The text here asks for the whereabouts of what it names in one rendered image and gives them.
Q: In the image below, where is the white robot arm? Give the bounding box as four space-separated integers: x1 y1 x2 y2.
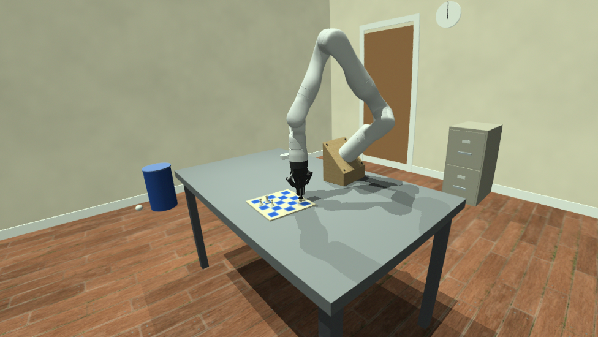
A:
280 29 395 162

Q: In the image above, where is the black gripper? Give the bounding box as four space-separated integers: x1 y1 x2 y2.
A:
286 160 313 197

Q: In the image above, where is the blue and cream chessboard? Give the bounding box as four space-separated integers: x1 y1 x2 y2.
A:
246 189 316 221

